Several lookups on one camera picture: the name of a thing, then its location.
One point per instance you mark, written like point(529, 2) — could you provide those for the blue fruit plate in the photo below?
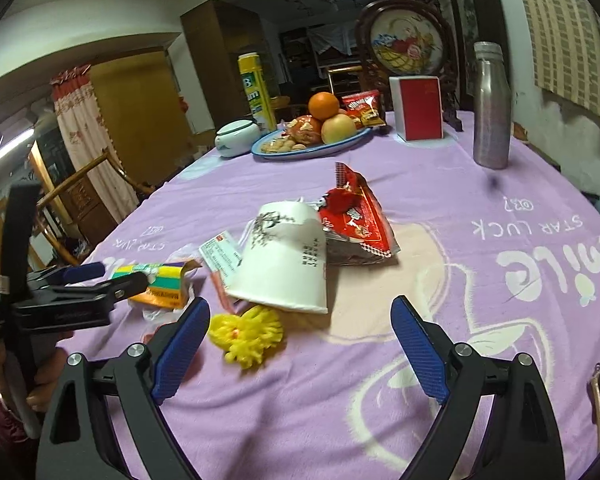
point(315, 151)

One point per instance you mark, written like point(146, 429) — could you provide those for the white medicine box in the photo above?
point(222, 256)

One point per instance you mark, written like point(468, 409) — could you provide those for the red snack packet on plate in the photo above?
point(364, 108)

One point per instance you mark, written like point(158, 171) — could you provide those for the red snack wrapper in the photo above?
point(357, 230)

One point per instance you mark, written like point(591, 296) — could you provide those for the yellow apple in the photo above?
point(338, 128)

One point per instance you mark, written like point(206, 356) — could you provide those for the yellow green tall box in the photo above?
point(250, 70)

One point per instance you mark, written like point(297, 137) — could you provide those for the walnuts on plate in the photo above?
point(281, 144)

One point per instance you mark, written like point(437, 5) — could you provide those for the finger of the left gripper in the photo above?
point(117, 289)
point(66, 275)

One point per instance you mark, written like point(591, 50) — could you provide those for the yellow green carton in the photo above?
point(168, 283)

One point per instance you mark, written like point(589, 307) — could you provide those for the round embroidered screen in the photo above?
point(407, 38)

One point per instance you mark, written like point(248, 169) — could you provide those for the wooden chair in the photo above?
point(86, 209)

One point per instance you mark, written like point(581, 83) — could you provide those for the white ceramic jar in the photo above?
point(237, 138)

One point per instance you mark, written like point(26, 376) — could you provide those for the patterned curtain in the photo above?
point(85, 134)

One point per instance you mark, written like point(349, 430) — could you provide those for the red white box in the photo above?
point(417, 107)

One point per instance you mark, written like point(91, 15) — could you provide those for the yellow flower ornament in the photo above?
point(246, 338)

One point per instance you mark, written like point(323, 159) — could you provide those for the purple Smile tablecloth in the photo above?
point(507, 261)

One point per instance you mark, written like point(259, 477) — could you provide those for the steel water bottle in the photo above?
point(493, 107)

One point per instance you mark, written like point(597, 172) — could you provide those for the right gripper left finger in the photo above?
point(78, 440)

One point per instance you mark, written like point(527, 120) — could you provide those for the person's left hand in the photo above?
point(45, 381)

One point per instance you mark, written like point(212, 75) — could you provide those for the white paper cup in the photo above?
point(284, 260)

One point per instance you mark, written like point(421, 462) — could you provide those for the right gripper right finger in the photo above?
point(521, 440)

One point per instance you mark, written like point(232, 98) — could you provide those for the orange fruit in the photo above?
point(323, 105)

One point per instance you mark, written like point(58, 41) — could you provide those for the netted red apple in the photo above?
point(305, 130)

